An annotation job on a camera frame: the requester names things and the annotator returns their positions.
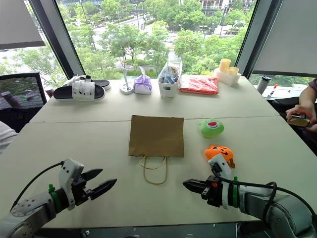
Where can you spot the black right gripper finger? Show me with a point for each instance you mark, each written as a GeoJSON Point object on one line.
{"type": "Point", "coordinates": [200, 191]}
{"type": "Point", "coordinates": [195, 183]}

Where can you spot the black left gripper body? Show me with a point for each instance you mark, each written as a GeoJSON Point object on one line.
{"type": "Point", "coordinates": [79, 189]}

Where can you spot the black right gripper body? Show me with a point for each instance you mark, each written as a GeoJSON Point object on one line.
{"type": "Point", "coordinates": [214, 194]}

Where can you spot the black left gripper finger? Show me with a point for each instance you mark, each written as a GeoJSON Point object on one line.
{"type": "Point", "coordinates": [104, 188]}
{"type": "Point", "coordinates": [93, 173]}

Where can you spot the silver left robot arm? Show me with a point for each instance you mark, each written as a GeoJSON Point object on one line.
{"type": "Point", "coordinates": [29, 213]}

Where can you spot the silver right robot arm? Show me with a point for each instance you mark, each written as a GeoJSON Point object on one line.
{"type": "Point", "coordinates": [280, 210]}

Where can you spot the bystander bare forearm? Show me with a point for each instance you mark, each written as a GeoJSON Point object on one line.
{"type": "Point", "coordinates": [308, 94]}

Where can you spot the brown paper bag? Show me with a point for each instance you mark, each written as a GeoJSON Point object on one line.
{"type": "Point", "coordinates": [156, 136]}

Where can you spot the orange red packet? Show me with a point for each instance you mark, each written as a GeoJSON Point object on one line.
{"type": "Point", "coordinates": [199, 85]}

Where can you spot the purple pouch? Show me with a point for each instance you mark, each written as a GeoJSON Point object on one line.
{"type": "Point", "coordinates": [142, 85]}

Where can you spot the bystander bare hand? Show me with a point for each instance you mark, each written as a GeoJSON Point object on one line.
{"type": "Point", "coordinates": [301, 111]}

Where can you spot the orange fox plush toy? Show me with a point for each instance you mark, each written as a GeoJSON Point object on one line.
{"type": "Point", "coordinates": [219, 150]}

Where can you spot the green frog plush toy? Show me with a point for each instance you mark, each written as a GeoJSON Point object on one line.
{"type": "Point", "coordinates": [211, 127]}

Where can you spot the black white slipper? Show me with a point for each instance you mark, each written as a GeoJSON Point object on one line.
{"type": "Point", "coordinates": [101, 83]}
{"type": "Point", "coordinates": [79, 93]}

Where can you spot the white desk stand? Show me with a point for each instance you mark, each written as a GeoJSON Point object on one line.
{"type": "Point", "coordinates": [126, 89]}

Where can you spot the white clothed bystander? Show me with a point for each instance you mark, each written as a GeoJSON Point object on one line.
{"type": "Point", "coordinates": [6, 136]}

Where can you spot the white plastic storage bin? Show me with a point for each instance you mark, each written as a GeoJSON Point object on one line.
{"type": "Point", "coordinates": [168, 89]}

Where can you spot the black mesh chair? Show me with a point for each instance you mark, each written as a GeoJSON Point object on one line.
{"type": "Point", "coordinates": [21, 99]}

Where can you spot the blue packets bundle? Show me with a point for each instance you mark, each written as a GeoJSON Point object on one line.
{"type": "Point", "coordinates": [168, 78]}

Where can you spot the gold smartphone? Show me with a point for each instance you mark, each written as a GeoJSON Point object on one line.
{"type": "Point", "coordinates": [298, 121]}

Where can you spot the short yellow cup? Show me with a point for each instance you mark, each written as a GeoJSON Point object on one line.
{"type": "Point", "coordinates": [233, 71]}

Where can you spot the silver black tumbler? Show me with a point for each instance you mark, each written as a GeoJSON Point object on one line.
{"type": "Point", "coordinates": [263, 85]}

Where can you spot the red white marker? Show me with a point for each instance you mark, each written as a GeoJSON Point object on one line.
{"type": "Point", "coordinates": [273, 89]}

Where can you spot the tall yellow cup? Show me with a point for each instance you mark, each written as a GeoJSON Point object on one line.
{"type": "Point", "coordinates": [225, 65]}

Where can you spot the dark window pillar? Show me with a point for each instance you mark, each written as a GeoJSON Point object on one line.
{"type": "Point", "coordinates": [247, 37]}
{"type": "Point", "coordinates": [58, 37]}

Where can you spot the grey roller blind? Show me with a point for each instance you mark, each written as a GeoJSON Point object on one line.
{"type": "Point", "coordinates": [17, 22]}
{"type": "Point", "coordinates": [287, 37]}

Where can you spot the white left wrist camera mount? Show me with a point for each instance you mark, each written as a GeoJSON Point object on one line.
{"type": "Point", "coordinates": [70, 168]}

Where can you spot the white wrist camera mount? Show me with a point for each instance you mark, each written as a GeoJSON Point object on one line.
{"type": "Point", "coordinates": [70, 168]}
{"type": "Point", "coordinates": [223, 164]}

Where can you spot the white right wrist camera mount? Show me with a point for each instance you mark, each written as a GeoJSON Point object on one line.
{"type": "Point", "coordinates": [223, 164]}

